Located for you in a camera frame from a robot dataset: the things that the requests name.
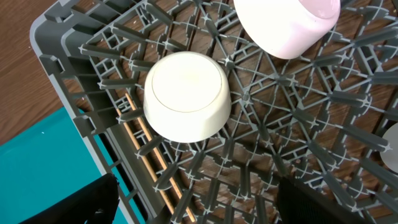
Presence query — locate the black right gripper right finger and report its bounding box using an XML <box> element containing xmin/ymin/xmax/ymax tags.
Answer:
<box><xmin>276</xmin><ymin>177</ymin><xmax>368</xmax><ymax>224</ymax></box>

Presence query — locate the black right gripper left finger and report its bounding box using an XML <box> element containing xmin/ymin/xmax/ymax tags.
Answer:
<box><xmin>23</xmin><ymin>174</ymin><xmax>119</xmax><ymax>224</ymax></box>

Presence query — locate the wooden chopstick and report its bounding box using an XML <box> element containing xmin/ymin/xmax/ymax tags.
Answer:
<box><xmin>125</xmin><ymin>93</ymin><xmax>196</xmax><ymax>222</ymax></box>
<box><xmin>123</xmin><ymin>123</ymin><xmax>175</xmax><ymax>214</ymax></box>

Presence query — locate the white bowl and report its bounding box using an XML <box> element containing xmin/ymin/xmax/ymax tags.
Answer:
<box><xmin>143</xmin><ymin>51</ymin><xmax>231</xmax><ymax>143</ymax></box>

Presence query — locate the pink bowl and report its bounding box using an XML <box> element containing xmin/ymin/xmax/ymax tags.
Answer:
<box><xmin>234</xmin><ymin>0</ymin><xmax>341</xmax><ymax>59</ymax></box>

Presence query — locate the grey dishwasher rack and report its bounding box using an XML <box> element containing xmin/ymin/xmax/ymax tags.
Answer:
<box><xmin>30</xmin><ymin>1</ymin><xmax>397</xmax><ymax>223</ymax></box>

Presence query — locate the teal serving tray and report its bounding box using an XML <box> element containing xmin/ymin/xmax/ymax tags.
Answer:
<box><xmin>1</xmin><ymin>108</ymin><xmax>101</xmax><ymax>224</ymax></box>

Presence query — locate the white cup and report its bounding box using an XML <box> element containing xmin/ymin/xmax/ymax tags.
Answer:
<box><xmin>381</xmin><ymin>123</ymin><xmax>398</xmax><ymax>173</ymax></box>

